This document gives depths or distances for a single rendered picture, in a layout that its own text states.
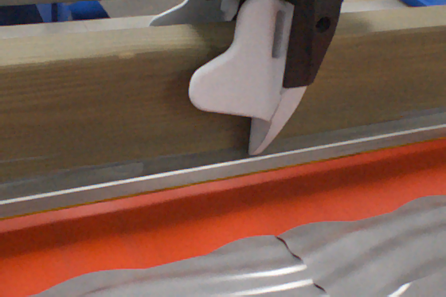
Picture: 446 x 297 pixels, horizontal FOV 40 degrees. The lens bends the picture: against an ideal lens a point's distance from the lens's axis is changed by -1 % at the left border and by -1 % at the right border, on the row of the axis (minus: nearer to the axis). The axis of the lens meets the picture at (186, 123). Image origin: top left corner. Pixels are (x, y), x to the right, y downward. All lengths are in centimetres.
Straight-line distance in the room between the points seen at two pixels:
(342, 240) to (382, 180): 8
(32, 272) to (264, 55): 16
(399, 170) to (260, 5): 19
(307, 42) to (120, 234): 14
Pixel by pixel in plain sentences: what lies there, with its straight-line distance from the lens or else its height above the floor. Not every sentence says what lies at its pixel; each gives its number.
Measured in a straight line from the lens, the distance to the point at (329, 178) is 40.
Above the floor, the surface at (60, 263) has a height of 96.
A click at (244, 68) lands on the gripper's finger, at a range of 29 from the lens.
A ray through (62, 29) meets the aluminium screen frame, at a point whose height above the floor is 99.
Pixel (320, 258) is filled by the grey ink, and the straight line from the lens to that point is 33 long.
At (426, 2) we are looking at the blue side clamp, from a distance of 60.
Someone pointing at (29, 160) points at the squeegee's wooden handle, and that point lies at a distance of 30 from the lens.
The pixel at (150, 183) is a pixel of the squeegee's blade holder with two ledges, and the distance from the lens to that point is 31.
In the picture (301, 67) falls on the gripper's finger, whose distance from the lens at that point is 29.
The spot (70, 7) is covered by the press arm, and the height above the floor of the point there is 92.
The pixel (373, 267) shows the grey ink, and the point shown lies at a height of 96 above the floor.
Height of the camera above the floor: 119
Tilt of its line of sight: 33 degrees down
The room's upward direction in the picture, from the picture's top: 7 degrees clockwise
